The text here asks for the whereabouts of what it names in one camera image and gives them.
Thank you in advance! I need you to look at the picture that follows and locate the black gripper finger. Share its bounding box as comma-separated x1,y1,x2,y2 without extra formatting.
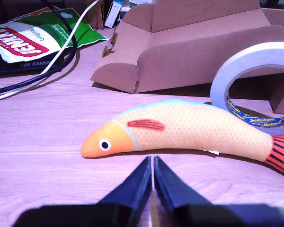
153,155,212,227
98,156,153,227

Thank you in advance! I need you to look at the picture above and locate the white tape roll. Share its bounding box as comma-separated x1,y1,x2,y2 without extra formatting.
210,42,284,135

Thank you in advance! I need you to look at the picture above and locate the brown cardboard box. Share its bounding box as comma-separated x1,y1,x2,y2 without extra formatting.
90,0,284,115

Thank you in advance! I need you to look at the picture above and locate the black box white lettering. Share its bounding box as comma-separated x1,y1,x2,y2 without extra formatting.
0,49,65,75

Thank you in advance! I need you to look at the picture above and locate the orange plush fish toy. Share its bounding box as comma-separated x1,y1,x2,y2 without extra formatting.
80,99,284,182

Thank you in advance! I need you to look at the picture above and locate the green gum bag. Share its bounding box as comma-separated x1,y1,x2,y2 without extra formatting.
14,8,109,48

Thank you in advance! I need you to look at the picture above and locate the white small carton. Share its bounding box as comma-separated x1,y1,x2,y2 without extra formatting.
105,0,123,29

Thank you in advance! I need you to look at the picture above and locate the white gum bag red logo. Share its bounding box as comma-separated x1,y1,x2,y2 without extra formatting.
0,21,73,64

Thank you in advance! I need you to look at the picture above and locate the black cable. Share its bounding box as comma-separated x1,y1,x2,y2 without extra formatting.
0,0,78,97

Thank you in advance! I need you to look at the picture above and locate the white cable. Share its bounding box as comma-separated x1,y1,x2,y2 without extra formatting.
0,0,100,103

